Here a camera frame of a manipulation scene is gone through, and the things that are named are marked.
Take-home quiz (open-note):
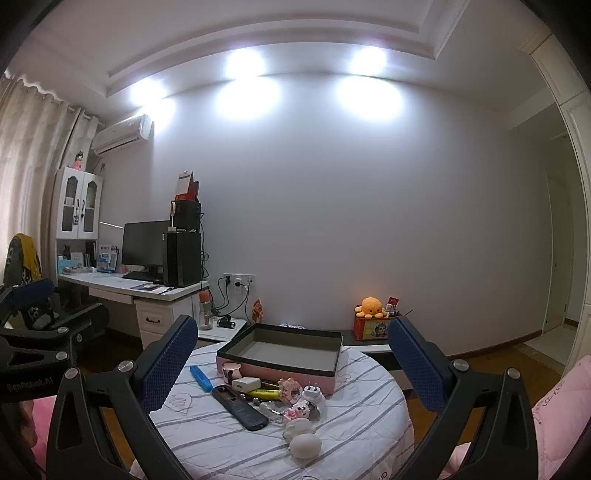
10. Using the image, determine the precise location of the water bottle with orange lid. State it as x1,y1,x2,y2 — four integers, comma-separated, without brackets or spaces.
198,291,214,330

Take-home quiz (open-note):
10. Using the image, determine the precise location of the white desk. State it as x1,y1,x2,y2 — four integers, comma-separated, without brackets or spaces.
58,268,211,352

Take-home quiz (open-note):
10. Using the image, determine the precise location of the black computer monitor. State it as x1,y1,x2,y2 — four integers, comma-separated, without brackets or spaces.
122,220,172,268

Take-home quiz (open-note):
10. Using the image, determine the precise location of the large pink brick toy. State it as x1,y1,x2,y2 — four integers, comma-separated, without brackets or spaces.
277,377,303,404

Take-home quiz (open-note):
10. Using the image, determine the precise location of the silver white egg-shaped toy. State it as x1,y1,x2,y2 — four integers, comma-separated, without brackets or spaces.
289,432,322,460

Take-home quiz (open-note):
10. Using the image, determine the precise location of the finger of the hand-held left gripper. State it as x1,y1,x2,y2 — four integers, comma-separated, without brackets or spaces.
0,302,110,344
0,278,55,324

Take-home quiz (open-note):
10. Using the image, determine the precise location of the black computer tower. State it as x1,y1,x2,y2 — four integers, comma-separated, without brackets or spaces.
165,230,204,288

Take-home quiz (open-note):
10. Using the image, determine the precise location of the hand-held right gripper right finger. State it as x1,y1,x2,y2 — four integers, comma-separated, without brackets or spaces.
387,316,539,480

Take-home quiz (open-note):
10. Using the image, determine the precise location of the black remote control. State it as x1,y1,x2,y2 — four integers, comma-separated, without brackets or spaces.
211,385,270,432

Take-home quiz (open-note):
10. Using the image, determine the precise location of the white air conditioner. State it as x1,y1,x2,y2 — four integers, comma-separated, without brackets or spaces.
91,114,153,155

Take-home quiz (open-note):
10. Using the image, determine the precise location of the orange octopus plush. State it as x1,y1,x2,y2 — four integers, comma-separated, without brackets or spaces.
355,296,387,320

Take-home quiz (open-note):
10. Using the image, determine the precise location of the red desk calendar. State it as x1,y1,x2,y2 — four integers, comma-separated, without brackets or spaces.
173,170,201,202

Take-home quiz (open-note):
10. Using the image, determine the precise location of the white door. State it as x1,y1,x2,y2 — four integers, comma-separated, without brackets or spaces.
542,168,571,333

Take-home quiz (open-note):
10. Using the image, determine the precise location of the low white and dark cabinet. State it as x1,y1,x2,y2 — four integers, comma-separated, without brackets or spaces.
198,318,409,393

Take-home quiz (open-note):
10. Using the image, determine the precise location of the clear plastic packet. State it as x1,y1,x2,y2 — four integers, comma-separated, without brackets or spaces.
259,401,289,426

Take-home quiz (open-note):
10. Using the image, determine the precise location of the red printed box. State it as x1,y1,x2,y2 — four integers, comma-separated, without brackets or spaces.
353,315,402,341

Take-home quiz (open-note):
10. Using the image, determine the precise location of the white glass-door cabinet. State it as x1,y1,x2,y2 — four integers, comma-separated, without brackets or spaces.
54,166,103,241

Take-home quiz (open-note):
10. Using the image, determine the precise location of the pink storage box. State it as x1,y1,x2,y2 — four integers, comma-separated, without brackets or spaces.
216,323,344,396

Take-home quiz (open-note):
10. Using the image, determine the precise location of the pink blanket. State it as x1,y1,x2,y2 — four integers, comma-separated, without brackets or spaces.
443,355,591,480

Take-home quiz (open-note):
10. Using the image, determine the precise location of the black speaker box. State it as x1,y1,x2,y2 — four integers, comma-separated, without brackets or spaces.
173,200,202,232

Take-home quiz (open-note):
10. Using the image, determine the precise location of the black office chair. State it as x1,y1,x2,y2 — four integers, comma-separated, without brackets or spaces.
0,233,109,333

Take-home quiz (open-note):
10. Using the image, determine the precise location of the white cat figurine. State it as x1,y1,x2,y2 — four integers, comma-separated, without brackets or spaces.
283,418,317,445

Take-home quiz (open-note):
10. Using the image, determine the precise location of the beige curtain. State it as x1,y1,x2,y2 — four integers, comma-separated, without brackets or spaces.
0,71,100,287

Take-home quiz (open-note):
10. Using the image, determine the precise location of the blue highlighter pen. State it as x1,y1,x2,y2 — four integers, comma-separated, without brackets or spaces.
189,366,214,393

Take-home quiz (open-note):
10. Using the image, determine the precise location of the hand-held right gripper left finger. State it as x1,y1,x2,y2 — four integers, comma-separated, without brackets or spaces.
46,315,199,480

